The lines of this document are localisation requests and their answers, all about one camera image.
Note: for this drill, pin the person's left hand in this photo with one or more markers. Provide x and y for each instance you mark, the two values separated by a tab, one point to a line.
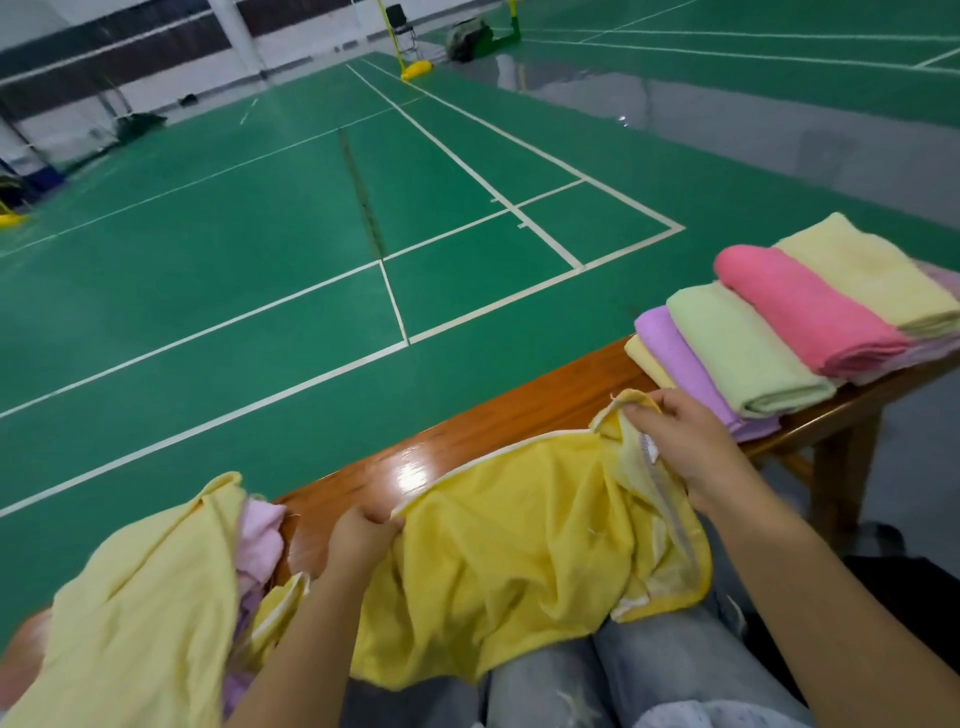
360	543

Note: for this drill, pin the person's right hand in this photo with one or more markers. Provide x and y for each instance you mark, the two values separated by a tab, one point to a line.
690	450

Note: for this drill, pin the purple towel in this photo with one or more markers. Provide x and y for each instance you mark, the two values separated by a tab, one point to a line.
675	353

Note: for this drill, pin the pale yellow towel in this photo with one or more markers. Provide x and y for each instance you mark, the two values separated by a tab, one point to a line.
510	555
648	360
135	630
870	270

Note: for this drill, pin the light pink towel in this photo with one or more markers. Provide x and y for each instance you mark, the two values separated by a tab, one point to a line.
923	357
258	548

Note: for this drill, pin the yellow white striped cloth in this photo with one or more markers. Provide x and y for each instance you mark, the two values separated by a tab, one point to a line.
278	608

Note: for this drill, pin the light green striped towel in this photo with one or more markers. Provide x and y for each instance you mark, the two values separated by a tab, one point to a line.
750	353

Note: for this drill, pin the hot pink towel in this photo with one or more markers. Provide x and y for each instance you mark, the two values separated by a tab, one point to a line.
810	308

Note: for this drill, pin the person's left forearm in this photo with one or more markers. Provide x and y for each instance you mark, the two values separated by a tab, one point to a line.
308	645

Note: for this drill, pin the person's right forearm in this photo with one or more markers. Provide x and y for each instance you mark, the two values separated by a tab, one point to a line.
840	615

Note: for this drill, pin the person's grey trousers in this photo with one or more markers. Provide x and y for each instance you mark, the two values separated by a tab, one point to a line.
675	668

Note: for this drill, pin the brown wooden bench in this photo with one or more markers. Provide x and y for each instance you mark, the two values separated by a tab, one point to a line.
450	443

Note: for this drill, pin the black sports bag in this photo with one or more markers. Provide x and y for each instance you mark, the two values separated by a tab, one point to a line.
477	39

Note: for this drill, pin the dark folding chair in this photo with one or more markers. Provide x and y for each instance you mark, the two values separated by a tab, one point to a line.
398	23

